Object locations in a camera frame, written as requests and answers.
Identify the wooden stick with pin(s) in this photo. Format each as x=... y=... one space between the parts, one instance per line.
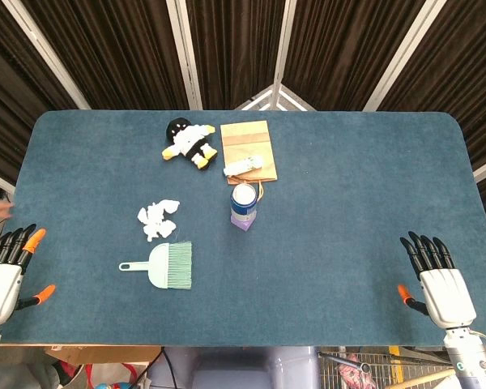
x=423 y=377

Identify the brown cardboard box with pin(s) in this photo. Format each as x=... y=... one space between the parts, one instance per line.
x=101 y=353

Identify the mint green hand brush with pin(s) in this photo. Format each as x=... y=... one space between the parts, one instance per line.
x=166 y=267

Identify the brown paper bag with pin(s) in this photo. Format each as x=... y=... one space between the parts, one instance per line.
x=245 y=139

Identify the white partition foot frame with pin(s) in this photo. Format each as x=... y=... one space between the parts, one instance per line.
x=278 y=97

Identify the blue table mat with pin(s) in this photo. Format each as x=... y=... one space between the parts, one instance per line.
x=348 y=227

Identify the black white penguin plush toy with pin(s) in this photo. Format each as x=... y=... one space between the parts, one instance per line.
x=188 y=142

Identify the white partition frame post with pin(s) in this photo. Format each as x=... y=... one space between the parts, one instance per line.
x=48 y=54
x=185 y=52
x=405 y=52
x=284 y=44

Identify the grey robot torso base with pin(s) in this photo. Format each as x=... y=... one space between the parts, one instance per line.
x=243 y=366

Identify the purple cube block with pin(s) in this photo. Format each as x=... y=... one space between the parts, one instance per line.
x=243 y=225

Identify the blue white drink can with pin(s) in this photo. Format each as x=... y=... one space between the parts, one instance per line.
x=243 y=200

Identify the red bag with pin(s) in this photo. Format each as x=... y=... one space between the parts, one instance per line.
x=117 y=374

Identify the right robot hand orange thumb tip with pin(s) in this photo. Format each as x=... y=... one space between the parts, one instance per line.
x=447 y=293

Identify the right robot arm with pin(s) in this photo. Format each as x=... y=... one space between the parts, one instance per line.
x=467 y=360

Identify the small white object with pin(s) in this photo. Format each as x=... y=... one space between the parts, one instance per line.
x=243 y=165

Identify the brown curtain panel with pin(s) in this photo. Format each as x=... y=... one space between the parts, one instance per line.
x=8 y=93
x=113 y=52
x=465 y=81
x=344 y=52
x=235 y=48

